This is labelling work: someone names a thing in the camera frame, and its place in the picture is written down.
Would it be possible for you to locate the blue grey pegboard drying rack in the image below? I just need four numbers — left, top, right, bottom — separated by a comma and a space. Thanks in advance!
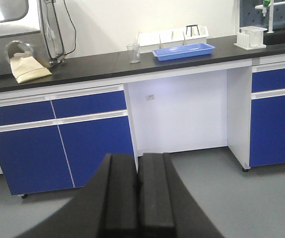
239, 0, 285, 30

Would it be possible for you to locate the middle white storage bin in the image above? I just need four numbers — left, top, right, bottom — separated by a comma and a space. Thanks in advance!
159, 28, 185, 48

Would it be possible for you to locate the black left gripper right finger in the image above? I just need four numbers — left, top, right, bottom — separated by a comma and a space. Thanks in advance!
138, 153, 223, 238

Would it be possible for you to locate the white storage bin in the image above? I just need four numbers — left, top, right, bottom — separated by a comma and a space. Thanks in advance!
183, 25, 209, 45
159, 28, 185, 48
137, 32, 160, 54

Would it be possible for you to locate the blue white lab cabinet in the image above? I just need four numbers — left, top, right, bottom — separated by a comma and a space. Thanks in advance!
0, 56, 285, 196

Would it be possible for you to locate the glass jar behind bag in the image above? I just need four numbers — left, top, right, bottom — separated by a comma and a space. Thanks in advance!
4, 40, 35, 64

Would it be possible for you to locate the clear plastic bag on stand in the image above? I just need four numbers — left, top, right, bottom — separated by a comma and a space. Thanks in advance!
39, 0, 77, 66

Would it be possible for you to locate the black metal tripod stand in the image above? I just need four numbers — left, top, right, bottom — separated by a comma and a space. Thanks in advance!
185, 24, 200, 37

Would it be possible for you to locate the white lab faucet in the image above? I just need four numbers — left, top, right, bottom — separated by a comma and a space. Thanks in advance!
254, 0, 285, 34

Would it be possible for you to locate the beige cloth bag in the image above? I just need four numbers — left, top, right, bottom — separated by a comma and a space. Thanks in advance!
10, 52, 52, 84

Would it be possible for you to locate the blue plastic tray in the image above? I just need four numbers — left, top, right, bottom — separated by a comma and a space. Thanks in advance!
152, 43, 215, 61

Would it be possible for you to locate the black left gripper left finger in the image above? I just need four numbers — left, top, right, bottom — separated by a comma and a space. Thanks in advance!
19, 154, 138, 238

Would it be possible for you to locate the left white storage bin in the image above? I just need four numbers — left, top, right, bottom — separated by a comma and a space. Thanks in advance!
137, 32, 160, 54

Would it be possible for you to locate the black sink basin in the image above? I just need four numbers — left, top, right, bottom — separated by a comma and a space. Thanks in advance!
263, 29, 285, 45

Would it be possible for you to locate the white test tube rack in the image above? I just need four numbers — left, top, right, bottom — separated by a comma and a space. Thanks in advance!
234, 26, 267, 50

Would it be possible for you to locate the right white storage bin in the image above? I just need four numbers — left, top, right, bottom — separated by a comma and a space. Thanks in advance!
183, 25, 209, 45

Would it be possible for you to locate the clear glass beaker on counter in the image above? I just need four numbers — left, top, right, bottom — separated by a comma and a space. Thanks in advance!
126, 44, 141, 63

